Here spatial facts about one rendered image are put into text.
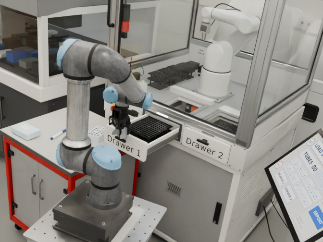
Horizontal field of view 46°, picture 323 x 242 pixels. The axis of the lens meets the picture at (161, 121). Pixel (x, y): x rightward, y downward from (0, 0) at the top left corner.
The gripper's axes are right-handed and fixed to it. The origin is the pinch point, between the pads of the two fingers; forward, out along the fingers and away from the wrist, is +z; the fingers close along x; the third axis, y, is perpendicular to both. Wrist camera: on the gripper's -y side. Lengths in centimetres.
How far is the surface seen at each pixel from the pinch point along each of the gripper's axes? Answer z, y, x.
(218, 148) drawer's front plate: 2, -32, 40
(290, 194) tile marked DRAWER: -10, -2, 88
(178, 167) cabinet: 27.0, -35.3, 15.5
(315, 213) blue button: -14, 9, 100
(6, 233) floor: 91, 30, -70
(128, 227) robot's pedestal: 14, 36, 37
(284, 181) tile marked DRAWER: -10, -9, 82
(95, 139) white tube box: 12.6, -4.7, -24.2
